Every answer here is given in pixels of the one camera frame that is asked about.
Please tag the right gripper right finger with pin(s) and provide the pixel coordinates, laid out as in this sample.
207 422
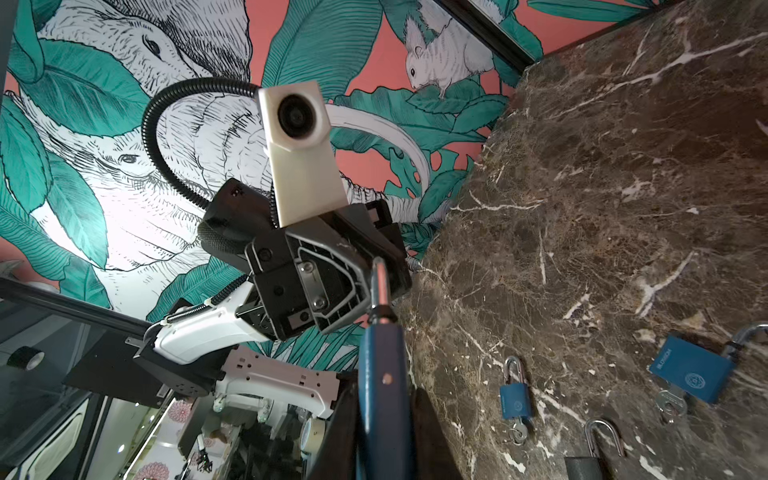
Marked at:
433 457

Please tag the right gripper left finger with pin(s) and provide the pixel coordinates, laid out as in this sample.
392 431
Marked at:
337 456

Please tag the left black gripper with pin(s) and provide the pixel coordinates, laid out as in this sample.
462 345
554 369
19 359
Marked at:
316 272

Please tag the blue padlock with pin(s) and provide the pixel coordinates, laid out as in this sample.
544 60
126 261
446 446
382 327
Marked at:
690 370
515 399
385 445

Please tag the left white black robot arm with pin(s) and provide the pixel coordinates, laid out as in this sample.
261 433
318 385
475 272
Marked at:
129 205

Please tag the dark padlock front middle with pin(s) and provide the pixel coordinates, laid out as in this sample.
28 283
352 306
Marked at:
590 467

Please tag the blue padlock front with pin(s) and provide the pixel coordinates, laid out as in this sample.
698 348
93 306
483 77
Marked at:
690 370

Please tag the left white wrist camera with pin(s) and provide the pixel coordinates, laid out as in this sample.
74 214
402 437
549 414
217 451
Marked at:
305 175

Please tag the left black frame post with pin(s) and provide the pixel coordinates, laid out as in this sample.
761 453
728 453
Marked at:
489 33

